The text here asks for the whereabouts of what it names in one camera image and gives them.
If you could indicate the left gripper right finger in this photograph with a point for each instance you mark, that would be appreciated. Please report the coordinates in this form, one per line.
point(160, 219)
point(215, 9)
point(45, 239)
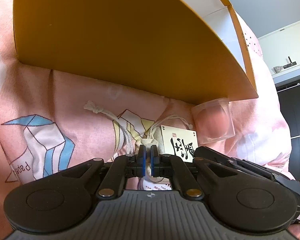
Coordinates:
point(154, 161)

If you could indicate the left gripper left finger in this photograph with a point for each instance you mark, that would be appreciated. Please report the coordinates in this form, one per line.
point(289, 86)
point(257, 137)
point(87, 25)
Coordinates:
point(141, 161)

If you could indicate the beige calligraphy drawstring pouch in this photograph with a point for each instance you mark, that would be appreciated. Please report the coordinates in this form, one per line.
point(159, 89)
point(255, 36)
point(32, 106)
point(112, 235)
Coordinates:
point(172, 135)

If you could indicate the clear plastic round case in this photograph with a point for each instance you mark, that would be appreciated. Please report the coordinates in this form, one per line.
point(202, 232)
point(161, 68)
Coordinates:
point(213, 121)

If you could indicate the pink patterned bed quilt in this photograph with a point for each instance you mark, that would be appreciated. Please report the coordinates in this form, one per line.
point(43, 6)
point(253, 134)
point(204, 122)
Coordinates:
point(42, 114)

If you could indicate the orange cardboard box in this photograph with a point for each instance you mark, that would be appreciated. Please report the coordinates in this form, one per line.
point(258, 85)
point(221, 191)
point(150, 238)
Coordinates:
point(190, 50)

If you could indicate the white shelf cabinet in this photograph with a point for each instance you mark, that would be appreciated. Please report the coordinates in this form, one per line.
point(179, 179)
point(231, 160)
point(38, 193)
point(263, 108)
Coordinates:
point(281, 52)

